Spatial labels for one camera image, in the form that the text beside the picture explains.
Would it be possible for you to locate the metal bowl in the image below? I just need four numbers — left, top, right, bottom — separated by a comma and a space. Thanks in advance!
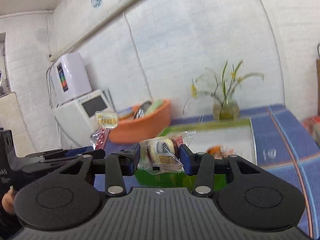
134, 100, 152, 119

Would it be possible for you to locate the glass vase with flowers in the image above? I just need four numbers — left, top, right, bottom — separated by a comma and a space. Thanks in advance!
182, 60, 265, 120

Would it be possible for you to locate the person's left hand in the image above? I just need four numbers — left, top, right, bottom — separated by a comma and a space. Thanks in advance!
2, 187, 16, 215

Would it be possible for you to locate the orange plastic basin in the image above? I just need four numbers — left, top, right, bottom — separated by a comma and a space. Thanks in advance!
108, 99, 171, 144

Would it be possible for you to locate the green plate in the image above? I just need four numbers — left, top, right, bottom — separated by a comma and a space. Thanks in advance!
145, 99, 163, 115

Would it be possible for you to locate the white screen appliance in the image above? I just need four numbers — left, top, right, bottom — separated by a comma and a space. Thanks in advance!
54, 89, 114, 147

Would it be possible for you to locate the red sausage stick packet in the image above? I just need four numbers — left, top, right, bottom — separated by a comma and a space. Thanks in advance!
91, 111, 118, 150

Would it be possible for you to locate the white water purifier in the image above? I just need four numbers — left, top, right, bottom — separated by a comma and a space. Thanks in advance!
50, 52, 92, 105

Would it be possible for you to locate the clear cake snack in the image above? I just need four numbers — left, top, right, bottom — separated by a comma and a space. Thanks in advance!
138, 131, 196, 175

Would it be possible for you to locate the orange packet inside box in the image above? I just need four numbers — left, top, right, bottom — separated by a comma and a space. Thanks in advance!
206, 145, 234, 159

